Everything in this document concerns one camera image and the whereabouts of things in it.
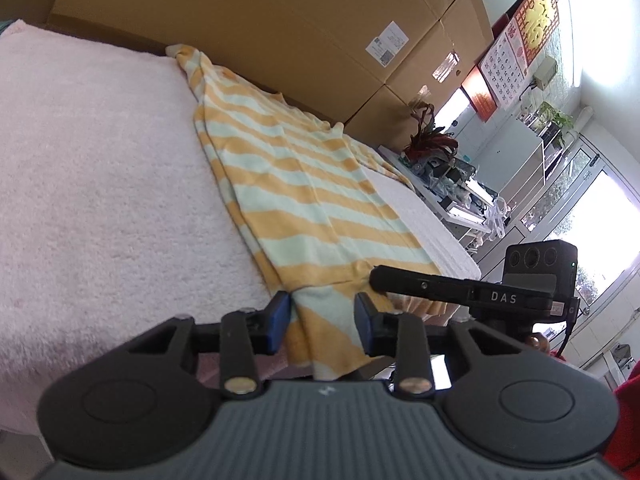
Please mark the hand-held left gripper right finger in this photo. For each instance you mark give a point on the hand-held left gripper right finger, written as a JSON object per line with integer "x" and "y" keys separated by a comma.
{"x": 365, "y": 324}

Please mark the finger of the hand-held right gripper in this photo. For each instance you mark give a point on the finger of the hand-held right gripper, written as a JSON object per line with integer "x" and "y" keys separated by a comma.
{"x": 420, "y": 286}

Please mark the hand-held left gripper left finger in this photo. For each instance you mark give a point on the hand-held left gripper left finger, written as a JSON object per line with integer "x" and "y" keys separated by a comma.
{"x": 277, "y": 321}

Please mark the orange white striped shirt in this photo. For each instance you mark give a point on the orange white striped shirt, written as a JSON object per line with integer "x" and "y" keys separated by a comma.
{"x": 300, "y": 200}

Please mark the clear plastic bag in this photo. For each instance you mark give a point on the clear plastic bag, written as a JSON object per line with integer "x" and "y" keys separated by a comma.
{"x": 497, "y": 215}

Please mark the white side table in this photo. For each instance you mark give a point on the white side table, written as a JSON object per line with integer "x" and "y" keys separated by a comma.
{"x": 450, "y": 210}

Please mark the glass door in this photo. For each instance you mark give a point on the glass door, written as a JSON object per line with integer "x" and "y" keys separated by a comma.
{"x": 590, "y": 200}

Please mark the white cabinet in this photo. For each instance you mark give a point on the white cabinet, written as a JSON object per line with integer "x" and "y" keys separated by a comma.
{"x": 520, "y": 170}

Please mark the red-leaved potted plant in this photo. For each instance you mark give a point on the red-leaved potted plant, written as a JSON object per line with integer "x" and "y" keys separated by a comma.
{"x": 430, "y": 137}

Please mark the green potted plant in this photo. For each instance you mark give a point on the green potted plant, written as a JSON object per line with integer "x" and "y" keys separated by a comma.
{"x": 555, "y": 120}

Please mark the person's red clothing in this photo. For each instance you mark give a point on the person's red clothing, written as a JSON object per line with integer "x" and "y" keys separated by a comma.
{"x": 627, "y": 415}

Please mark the pink terry towel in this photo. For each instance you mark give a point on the pink terry towel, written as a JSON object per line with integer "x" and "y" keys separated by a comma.
{"x": 100, "y": 185}

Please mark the white code label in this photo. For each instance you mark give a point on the white code label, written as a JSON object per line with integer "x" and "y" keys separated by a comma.
{"x": 380, "y": 54}

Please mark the white text label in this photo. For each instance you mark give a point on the white text label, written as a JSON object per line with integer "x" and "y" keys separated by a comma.
{"x": 394, "y": 36}

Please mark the large cardboard box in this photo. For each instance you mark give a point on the large cardboard box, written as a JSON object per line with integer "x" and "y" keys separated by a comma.
{"x": 250, "y": 25}

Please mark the red wall banner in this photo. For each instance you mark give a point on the red wall banner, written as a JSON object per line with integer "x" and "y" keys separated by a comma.
{"x": 480, "y": 95}

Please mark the beige wall box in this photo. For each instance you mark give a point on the beige wall box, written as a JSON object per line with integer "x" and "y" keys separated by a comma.
{"x": 545, "y": 72}

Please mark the wall calendar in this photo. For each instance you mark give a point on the wall calendar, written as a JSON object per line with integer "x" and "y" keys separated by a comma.
{"x": 502, "y": 67}

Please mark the red gold wall poster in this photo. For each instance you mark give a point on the red gold wall poster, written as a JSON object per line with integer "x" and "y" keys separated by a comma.
{"x": 537, "y": 15}

